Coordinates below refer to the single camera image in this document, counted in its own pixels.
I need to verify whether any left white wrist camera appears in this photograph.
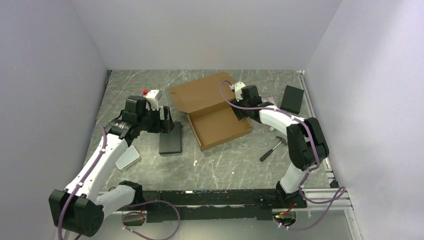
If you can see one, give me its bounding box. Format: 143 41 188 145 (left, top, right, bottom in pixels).
141 88 162 111

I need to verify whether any black handled claw hammer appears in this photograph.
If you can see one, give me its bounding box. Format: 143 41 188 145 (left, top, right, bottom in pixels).
259 136 288 162

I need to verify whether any brown cardboard box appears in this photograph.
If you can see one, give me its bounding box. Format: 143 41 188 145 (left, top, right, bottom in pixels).
168 72 252 152

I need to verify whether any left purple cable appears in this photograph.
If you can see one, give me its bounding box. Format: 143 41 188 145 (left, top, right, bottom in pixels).
56 125 181 240

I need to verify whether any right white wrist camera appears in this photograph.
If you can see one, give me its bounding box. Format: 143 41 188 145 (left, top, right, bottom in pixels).
230 81 246 102

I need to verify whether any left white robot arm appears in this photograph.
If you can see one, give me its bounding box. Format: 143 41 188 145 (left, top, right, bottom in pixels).
48 90 174 240

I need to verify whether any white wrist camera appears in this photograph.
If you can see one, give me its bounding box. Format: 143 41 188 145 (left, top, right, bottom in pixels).
141 88 162 111
230 81 246 102

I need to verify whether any silver metal tin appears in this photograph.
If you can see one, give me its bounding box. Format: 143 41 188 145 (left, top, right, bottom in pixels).
115 145 140 170

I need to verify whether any black square box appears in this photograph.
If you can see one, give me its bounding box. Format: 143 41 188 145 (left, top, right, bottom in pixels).
280 85 304 115

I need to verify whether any small red white card box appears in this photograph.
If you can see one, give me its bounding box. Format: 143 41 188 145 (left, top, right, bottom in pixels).
266 97 276 105

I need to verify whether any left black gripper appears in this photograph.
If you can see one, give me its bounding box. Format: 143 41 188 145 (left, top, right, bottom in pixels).
137 105 175 133

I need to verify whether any black rectangular block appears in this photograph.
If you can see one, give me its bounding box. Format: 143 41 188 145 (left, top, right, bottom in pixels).
158 121 183 156

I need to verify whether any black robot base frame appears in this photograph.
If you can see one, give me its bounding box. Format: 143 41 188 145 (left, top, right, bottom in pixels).
121 188 297 223

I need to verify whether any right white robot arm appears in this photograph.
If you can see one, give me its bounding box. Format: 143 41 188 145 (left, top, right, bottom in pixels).
229 81 330 208

